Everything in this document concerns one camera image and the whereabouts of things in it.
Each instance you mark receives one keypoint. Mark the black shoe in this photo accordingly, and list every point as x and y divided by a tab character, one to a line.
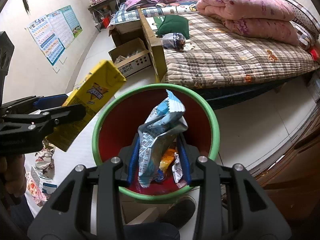
179	213

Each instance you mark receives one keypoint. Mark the person left hand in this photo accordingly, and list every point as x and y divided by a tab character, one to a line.
13	175

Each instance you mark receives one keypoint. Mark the white blue milk carton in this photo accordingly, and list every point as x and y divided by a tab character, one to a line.
42	181

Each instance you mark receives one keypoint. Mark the yellow small carton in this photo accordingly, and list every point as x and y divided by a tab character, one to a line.
93	92

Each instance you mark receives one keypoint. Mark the orange snack wrapper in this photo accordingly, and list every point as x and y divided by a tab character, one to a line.
167	158

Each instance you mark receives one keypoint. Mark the folded pink quilt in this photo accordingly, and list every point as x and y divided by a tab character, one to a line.
268	19

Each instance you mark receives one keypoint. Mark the cardboard box on floor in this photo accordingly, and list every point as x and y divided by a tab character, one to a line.
131	57

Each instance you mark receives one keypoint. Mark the green cushion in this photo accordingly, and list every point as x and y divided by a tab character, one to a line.
174	24

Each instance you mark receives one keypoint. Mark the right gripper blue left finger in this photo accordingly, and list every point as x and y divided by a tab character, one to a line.
133	163

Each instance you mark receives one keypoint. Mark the red bin with green rim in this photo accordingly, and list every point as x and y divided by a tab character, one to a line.
143	123

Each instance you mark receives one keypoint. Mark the blue white snack bag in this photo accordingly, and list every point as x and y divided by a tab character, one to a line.
165	122

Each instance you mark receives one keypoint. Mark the plaid mattress cover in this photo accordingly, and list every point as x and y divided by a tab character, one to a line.
220	58

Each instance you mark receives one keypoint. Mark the pocky strawberry box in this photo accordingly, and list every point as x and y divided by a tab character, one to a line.
36	193

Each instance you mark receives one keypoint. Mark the plastic bag on bed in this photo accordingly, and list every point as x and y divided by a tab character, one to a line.
173	41

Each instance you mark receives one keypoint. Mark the wooden bed rail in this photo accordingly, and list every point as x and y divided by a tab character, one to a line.
152	42

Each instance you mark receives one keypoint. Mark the wall poster charts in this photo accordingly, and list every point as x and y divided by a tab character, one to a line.
54	32

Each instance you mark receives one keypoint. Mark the white printed paper cup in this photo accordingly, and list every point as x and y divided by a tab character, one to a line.
177	171

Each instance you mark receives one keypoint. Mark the blue checked bedsheet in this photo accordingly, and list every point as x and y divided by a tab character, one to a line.
123	16

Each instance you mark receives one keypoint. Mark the dark side desk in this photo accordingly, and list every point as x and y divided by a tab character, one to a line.
99	9

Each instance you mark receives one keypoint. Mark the red bucket under desk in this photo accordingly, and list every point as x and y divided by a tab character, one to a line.
105	22

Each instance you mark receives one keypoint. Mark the striped pillow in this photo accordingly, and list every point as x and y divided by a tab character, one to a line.
305	23

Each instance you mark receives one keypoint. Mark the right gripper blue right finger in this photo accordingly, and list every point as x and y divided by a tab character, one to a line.
183	152

